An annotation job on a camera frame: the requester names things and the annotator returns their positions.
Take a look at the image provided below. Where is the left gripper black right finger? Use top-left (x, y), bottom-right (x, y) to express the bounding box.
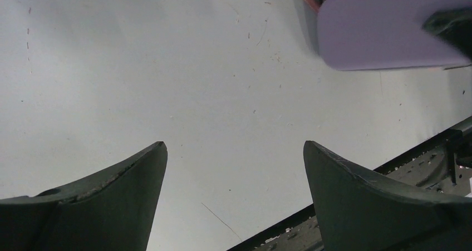
top-left (303, 141), bottom-right (471, 250)

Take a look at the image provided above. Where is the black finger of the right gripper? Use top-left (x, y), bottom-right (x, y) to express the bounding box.
top-left (422, 7), bottom-right (471, 59)

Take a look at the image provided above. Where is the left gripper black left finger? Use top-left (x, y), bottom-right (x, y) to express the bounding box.
top-left (1, 141), bottom-right (168, 250)

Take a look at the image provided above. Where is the grey umbrella case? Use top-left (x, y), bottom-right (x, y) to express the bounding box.
top-left (316, 0), bottom-right (471, 71)

